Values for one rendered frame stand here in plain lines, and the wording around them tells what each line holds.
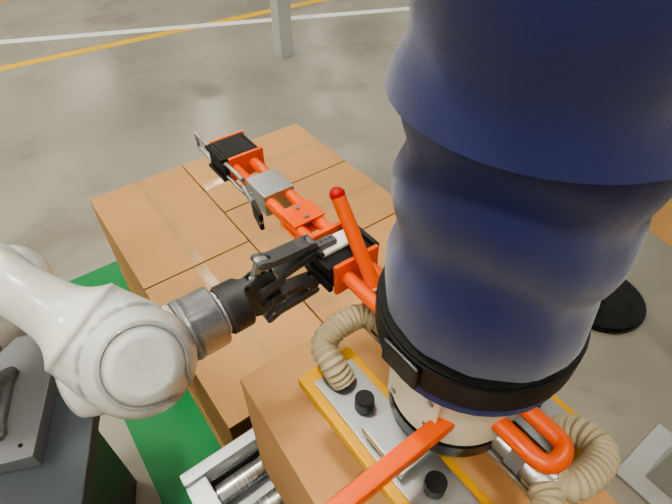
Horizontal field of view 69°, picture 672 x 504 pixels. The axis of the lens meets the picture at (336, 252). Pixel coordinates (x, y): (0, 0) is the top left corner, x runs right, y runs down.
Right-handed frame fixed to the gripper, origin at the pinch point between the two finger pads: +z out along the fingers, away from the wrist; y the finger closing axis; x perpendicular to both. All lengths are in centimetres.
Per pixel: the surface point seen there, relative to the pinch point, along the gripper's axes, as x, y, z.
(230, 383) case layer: -31, 68, -15
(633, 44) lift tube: 34, -45, -8
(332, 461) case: 17.2, 27.4, -13.6
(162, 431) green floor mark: -61, 122, -37
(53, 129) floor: -313, 122, -13
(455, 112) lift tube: 27.0, -39.7, -10.8
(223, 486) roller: -7, 67, -29
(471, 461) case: 31.0, 27.5, 5.0
